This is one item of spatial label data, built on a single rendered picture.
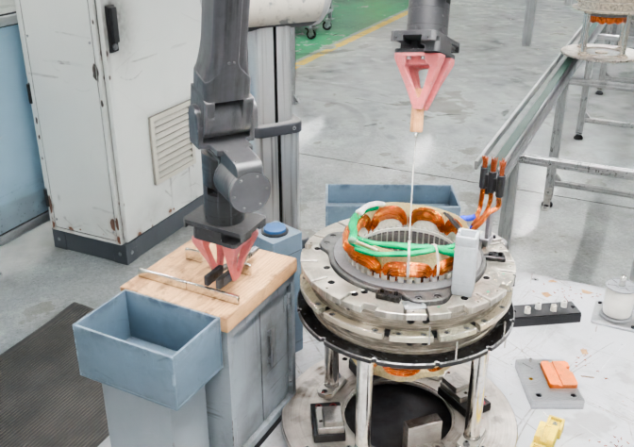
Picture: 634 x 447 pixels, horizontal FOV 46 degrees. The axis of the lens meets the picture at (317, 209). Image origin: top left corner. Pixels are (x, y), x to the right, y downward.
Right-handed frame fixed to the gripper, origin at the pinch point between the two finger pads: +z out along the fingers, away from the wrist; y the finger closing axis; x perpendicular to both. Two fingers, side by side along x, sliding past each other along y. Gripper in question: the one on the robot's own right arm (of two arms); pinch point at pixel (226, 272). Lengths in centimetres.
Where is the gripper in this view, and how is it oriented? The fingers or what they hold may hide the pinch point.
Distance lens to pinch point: 111.4
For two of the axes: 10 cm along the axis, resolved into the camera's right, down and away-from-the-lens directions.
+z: -0.2, 8.9, 4.5
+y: 8.9, 2.2, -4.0
